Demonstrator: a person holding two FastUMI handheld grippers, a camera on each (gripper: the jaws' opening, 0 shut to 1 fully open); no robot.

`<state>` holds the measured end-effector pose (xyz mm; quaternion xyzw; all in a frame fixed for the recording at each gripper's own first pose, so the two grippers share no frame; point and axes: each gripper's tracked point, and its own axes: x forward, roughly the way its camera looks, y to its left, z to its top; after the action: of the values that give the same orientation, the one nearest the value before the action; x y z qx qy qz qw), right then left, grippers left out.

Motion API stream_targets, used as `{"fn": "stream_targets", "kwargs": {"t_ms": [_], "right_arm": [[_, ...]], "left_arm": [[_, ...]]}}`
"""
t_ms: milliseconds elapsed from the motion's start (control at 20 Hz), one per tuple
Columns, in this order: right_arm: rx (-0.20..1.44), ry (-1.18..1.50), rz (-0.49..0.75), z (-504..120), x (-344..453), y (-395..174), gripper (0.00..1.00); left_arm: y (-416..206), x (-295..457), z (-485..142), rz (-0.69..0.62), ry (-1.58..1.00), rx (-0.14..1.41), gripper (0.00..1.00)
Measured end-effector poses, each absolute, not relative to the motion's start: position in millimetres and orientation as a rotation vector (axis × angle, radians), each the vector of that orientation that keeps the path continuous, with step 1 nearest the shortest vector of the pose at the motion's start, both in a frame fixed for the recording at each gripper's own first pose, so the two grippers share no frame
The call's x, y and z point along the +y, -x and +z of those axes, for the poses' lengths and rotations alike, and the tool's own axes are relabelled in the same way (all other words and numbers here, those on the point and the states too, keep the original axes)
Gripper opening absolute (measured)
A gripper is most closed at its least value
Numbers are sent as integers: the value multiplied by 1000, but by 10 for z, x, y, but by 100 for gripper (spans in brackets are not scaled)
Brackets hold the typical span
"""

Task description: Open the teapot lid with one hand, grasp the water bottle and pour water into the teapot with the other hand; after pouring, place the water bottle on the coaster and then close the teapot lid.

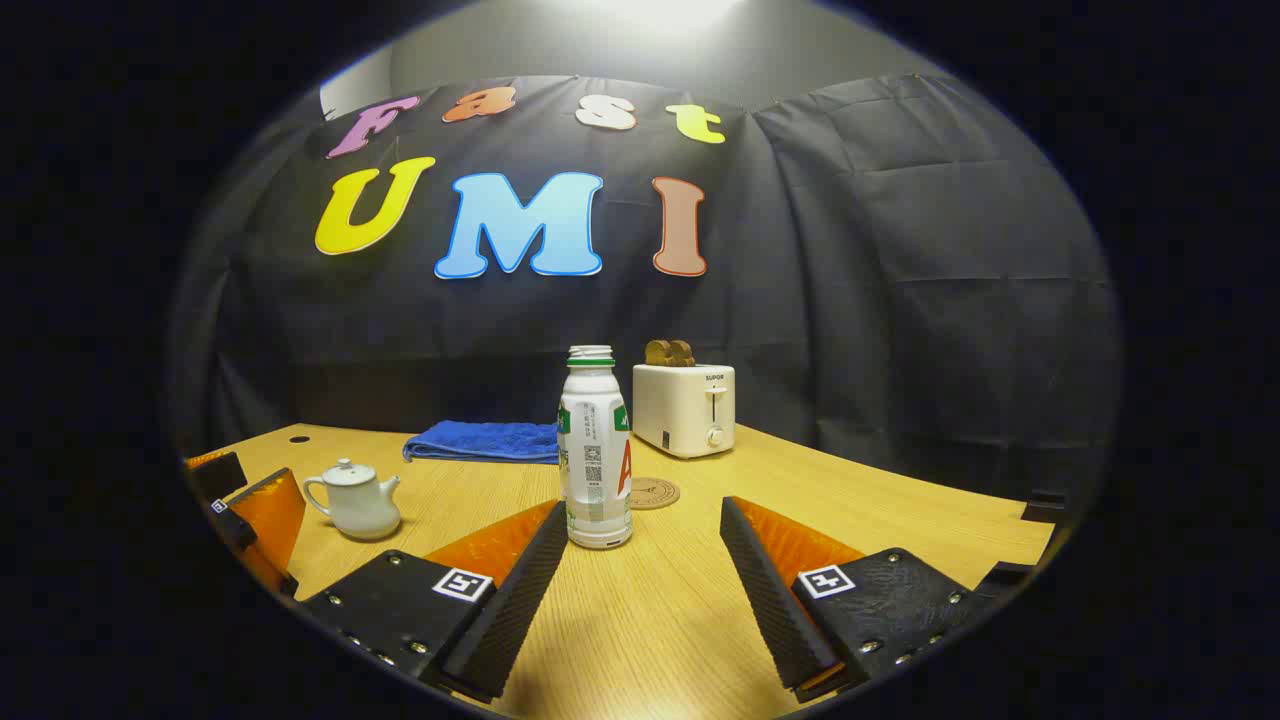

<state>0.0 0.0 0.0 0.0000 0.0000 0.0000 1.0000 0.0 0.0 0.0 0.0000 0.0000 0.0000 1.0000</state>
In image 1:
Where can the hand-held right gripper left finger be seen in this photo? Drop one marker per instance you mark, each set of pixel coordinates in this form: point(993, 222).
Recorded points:
point(520, 610)

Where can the white toaster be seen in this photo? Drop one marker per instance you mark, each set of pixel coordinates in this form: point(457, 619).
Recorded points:
point(680, 415)

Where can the white water bottle green label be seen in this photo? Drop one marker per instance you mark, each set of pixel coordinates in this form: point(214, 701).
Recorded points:
point(595, 450)

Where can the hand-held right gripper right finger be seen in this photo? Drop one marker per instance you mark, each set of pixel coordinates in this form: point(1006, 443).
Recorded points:
point(765, 600)

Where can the white ceramic teacup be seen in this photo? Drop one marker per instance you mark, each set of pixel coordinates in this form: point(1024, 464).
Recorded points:
point(362, 512)

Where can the round wooden coaster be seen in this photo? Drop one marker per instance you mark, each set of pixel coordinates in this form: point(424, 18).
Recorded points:
point(657, 494)

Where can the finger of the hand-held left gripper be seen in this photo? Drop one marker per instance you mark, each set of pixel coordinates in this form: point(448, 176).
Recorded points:
point(220, 477)
point(240, 525)

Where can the brown toast slice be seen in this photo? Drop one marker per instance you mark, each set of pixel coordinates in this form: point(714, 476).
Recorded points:
point(657, 353)
point(683, 354)

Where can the blue folded towel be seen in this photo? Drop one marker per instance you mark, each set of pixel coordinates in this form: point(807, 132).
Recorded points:
point(485, 441)

